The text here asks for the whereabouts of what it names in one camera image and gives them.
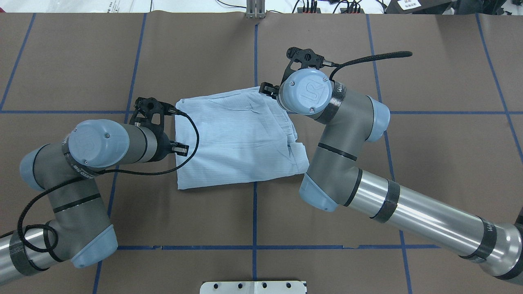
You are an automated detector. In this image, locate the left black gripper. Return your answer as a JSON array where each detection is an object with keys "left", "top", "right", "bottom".
[{"left": 153, "top": 132, "right": 190, "bottom": 162}]

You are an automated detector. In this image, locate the light blue button shirt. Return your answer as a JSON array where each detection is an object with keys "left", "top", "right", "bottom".
[{"left": 175, "top": 87, "right": 309, "bottom": 190}]

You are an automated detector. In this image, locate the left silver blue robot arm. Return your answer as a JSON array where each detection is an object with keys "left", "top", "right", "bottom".
[{"left": 1, "top": 119, "right": 194, "bottom": 285}]

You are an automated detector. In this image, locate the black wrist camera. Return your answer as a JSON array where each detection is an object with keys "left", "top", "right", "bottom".
[
  {"left": 281, "top": 47, "right": 339, "bottom": 84},
  {"left": 129, "top": 97, "right": 186, "bottom": 136}
]

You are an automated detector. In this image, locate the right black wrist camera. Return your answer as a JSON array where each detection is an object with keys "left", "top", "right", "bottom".
[{"left": 281, "top": 47, "right": 339, "bottom": 84}]

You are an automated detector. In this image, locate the aluminium frame post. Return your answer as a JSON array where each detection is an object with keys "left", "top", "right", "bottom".
[{"left": 245, "top": 0, "right": 266, "bottom": 19}]

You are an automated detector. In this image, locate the white pillar base plate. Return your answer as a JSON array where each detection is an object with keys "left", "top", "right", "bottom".
[{"left": 199, "top": 281, "right": 308, "bottom": 294}]

